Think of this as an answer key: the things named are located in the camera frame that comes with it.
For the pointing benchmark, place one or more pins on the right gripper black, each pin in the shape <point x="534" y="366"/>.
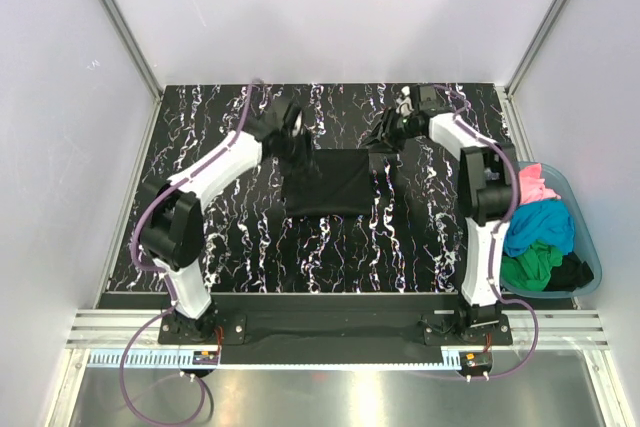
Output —
<point x="388" y="126"/>

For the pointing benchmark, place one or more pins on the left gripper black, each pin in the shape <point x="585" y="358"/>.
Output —
<point x="298" y="145"/>

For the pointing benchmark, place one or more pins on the black t shirt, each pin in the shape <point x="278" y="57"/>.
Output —
<point x="573" y="273"/>
<point x="337" y="183"/>

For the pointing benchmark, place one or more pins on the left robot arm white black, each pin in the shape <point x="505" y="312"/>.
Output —
<point x="169" y="237"/>

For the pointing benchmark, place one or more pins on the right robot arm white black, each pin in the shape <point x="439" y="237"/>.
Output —
<point x="487" y="192"/>

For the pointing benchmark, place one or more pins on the pink t shirt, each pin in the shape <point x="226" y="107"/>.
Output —
<point x="533" y="186"/>

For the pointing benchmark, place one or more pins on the blue t shirt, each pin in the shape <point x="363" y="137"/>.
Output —
<point x="548" y="221"/>

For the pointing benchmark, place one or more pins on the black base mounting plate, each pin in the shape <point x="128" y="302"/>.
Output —
<point x="376" y="348"/>

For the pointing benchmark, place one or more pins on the green t shirt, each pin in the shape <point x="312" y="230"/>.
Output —
<point x="532" y="269"/>

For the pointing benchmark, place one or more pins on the teal plastic laundry basket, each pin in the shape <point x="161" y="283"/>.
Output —
<point x="583" y="244"/>

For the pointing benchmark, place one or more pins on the black t shirt in basket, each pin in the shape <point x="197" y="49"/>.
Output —
<point x="573" y="273"/>

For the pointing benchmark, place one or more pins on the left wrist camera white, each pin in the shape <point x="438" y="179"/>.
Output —
<point x="298" y="125"/>

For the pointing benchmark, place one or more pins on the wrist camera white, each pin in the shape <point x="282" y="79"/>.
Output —
<point x="298" y="125"/>
<point x="404" y="105"/>

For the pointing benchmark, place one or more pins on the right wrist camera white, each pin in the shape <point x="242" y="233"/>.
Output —
<point x="404" y="105"/>

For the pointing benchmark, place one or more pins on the white slotted cable duct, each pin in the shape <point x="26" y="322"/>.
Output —
<point x="205" y="360"/>

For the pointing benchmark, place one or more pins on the right aluminium frame post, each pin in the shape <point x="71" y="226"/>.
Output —
<point x="543" y="31"/>

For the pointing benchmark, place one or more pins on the aluminium frame post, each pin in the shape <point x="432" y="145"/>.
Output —
<point x="543" y="31"/>
<point x="132" y="47"/>

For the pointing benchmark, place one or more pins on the left aluminium frame post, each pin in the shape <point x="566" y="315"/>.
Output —
<point x="132" y="47"/>

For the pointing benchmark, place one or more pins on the aluminium rail profile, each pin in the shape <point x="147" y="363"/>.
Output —
<point x="548" y="330"/>

